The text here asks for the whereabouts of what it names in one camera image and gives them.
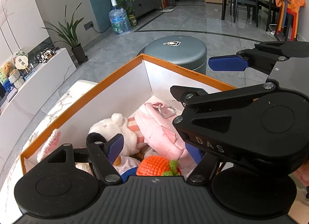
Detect white bear plush doll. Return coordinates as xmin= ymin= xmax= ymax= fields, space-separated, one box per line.
xmin=85 ymin=113 xmax=147 ymax=157

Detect pink pouch bag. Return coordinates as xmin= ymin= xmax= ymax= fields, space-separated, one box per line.
xmin=134 ymin=102 xmax=196 ymax=169

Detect orange crochet carrot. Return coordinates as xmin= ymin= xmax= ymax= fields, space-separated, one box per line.
xmin=136 ymin=155 xmax=182 ymax=176

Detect brown dog plush keychain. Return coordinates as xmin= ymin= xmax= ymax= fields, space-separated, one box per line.
xmin=113 ymin=155 xmax=140 ymax=182

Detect crochet doll with flower hat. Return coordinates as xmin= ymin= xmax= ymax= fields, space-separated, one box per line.
xmin=37 ymin=129 xmax=61 ymax=162

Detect grey round trash bin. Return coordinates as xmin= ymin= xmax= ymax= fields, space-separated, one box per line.
xmin=139 ymin=35 xmax=207 ymax=74

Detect orange cardboard box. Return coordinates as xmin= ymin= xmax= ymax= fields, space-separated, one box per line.
xmin=20 ymin=54 xmax=234 ymax=174

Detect red stool with orange cloth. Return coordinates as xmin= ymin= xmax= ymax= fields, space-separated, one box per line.
xmin=275 ymin=0 xmax=306 ymax=41

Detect white marble tv cabinet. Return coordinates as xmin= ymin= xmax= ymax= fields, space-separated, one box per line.
xmin=1 ymin=48 xmax=76 ymax=168

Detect blue water bottle jug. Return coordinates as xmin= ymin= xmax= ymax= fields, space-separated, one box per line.
xmin=109 ymin=0 xmax=131 ymax=35

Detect grey laptop on cabinet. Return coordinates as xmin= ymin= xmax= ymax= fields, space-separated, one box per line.
xmin=6 ymin=87 xmax=18 ymax=102

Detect black white toy figures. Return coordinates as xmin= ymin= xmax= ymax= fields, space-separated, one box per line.
xmin=34 ymin=47 xmax=60 ymax=64

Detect teddy bear in pot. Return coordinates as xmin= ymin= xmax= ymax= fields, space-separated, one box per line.
xmin=1 ymin=61 xmax=24 ymax=92

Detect round paper fan decoration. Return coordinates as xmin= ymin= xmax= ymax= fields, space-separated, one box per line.
xmin=12 ymin=49 xmax=33 ymax=74

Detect potted green plant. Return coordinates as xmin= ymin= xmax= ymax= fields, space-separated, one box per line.
xmin=43 ymin=2 xmax=88 ymax=65

